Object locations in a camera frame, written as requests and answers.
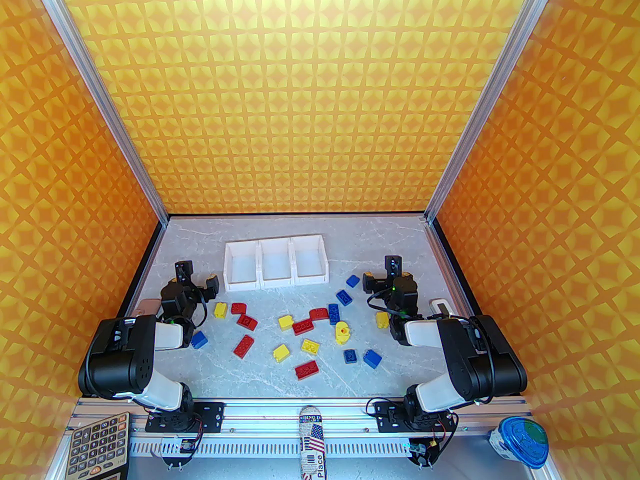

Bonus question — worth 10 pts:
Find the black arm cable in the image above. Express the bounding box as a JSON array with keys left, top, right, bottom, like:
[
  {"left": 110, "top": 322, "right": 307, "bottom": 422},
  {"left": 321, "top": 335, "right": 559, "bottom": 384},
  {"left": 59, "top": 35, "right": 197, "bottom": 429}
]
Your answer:
[
  {"left": 192, "top": 288, "right": 211, "bottom": 329},
  {"left": 367, "top": 290, "right": 416, "bottom": 319}
]

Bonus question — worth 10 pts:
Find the white cup blue lid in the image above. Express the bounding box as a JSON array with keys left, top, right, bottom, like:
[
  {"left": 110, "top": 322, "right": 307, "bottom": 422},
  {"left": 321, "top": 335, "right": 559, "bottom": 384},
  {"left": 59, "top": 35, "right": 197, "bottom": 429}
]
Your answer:
[{"left": 488, "top": 416, "right": 549, "bottom": 470}]

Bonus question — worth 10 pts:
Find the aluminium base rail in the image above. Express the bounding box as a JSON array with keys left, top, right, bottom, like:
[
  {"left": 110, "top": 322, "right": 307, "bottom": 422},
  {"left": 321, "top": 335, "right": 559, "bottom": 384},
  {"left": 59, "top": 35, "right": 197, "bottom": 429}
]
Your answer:
[{"left": 65, "top": 398, "right": 533, "bottom": 441}]

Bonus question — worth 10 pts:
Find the aluminium frame post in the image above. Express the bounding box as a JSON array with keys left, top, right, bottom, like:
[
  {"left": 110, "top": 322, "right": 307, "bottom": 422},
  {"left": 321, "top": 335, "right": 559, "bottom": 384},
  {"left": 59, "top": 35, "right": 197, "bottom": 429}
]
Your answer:
[
  {"left": 27, "top": 0, "right": 169, "bottom": 226},
  {"left": 424, "top": 0, "right": 564, "bottom": 223}
]

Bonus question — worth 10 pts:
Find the black calculator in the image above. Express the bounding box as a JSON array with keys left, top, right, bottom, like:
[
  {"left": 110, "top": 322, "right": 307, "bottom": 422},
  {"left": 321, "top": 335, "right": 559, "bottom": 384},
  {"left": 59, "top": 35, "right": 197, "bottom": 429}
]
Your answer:
[{"left": 66, "top": 412, "right": 132, "bottom": 480}]

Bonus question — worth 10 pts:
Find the white slotted cable duct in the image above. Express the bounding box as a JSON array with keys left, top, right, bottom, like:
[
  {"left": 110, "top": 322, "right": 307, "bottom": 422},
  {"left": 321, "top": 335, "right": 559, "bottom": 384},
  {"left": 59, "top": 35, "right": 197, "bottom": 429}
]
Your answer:
[{"left": 129, "top": 440, "right": 416, "bottom": 458}]

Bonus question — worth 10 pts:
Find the white plastic bin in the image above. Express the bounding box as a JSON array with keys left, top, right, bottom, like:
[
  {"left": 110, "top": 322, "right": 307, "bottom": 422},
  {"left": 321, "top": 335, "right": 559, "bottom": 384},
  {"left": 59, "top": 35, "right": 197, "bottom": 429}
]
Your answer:
[
  {"left": 256, "top": 238, "right": 296, "bottom": 290},
  {"left": 223, "top": 240, "right": 262, "bottom": 293},
  {"left": 289, "top": 235, "right": 331, "bottom": 287}
]

